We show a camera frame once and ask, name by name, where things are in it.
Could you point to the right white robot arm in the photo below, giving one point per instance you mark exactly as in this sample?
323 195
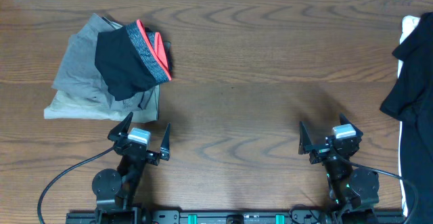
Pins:
354 189

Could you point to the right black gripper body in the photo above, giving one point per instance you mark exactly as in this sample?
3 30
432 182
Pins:
320 153

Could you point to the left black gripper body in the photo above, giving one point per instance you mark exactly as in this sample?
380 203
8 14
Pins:
153 160

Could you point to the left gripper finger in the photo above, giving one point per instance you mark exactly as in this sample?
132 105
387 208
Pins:
165 145
121 129

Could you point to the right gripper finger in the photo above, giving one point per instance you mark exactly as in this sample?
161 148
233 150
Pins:
344 121
305 143

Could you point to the black shorts red waistband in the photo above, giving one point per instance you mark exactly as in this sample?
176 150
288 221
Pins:
131 60

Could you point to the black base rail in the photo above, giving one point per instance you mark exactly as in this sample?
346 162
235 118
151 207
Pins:
176 217

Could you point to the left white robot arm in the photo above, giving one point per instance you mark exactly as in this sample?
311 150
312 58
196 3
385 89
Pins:
115 188

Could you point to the grey folded shorts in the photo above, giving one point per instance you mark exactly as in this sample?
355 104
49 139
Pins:
81 90

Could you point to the black t-shirt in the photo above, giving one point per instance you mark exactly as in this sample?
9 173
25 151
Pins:
410 102

